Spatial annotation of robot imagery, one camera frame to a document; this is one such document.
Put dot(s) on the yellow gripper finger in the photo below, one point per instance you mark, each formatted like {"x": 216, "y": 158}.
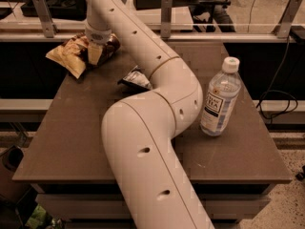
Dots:
{"x": 94, "y": 53}

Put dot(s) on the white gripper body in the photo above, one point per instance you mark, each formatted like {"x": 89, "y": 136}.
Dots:
{"x": 98, "y": 36}

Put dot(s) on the brown chip bag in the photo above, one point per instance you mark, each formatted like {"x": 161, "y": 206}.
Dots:
{"x": 73, "y": 54}

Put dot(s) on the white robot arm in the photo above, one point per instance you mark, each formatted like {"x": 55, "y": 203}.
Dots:
{"x": 137, "y": 131}

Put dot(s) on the blue white chip bag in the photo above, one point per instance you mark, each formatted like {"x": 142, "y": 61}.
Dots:
{"x": 136, "y": 79}

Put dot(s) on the green bag on floor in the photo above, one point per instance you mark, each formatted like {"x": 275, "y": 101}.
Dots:
{"x": 41, "y": 219}

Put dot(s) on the black equipment case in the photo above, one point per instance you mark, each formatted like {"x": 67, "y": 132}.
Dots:
{"x": 68, "y": 9}

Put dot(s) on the seated person in jeans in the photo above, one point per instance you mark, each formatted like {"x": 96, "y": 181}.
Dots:
{"x": 217, "y": 12}

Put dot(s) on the clear tea bottle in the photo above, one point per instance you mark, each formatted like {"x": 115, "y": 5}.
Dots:
{"x": 222, "y": 93}

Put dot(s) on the brown bin with hole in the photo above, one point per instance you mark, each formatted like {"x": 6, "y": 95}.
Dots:
{"x": 9, "y": 161}

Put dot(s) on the left metal railing post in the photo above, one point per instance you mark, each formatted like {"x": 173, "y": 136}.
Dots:
{"x": 48, "y": 27}

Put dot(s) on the metal railing post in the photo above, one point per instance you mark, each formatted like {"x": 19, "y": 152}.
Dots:
{"x": 283, "y": 27}
{"x": 48, "y": 27}
{"x": 166, "y": 18}

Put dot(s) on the middle metal railing post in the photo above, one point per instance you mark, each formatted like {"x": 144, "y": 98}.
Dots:
{"x": 166, "y": 18}

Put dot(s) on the right metal railing post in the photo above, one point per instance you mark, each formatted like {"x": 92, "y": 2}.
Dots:
{"x": 283, "y": 27}

